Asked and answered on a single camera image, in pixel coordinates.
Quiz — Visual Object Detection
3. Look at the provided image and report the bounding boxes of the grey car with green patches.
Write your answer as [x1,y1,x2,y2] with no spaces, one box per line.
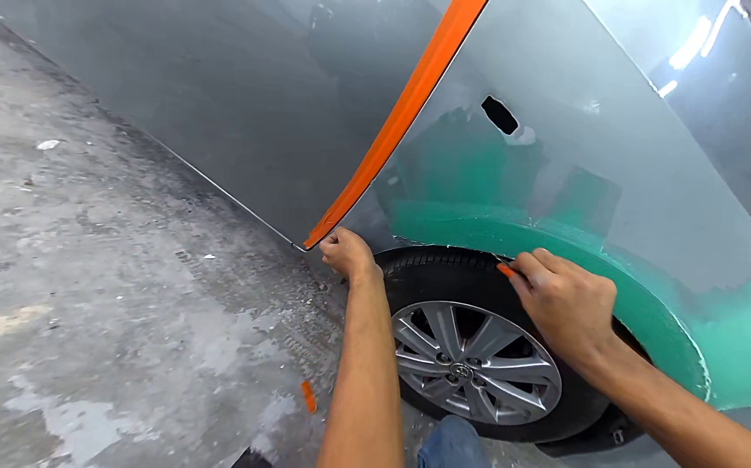
[306,0,751,468]

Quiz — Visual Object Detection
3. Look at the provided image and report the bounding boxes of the person's legs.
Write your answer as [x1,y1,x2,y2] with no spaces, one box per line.
[231,415,493,468]

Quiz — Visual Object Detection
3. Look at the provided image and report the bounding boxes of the car wheel with silver rim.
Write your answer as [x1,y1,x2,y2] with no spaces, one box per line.
[375,246,652,445]

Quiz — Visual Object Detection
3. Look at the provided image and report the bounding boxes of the person's left hand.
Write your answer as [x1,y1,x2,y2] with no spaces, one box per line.
[320,227,383,284]

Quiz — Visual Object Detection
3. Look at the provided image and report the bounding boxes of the grey car door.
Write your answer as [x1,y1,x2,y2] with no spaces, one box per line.
[0,0,452,253]

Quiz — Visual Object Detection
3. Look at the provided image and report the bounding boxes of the person's right forearm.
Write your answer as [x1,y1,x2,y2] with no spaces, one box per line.
[580,333,751,468]

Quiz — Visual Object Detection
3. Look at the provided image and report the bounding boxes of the person's left forearm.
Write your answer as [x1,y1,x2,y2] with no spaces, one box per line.
[316,265,405,468]

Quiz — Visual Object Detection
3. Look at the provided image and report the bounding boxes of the person's right hand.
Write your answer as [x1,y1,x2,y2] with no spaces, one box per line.
[508,247,618,374]

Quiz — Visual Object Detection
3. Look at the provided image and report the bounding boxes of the long orange tape strip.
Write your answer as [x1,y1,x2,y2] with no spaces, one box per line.
[304,0,489,250]

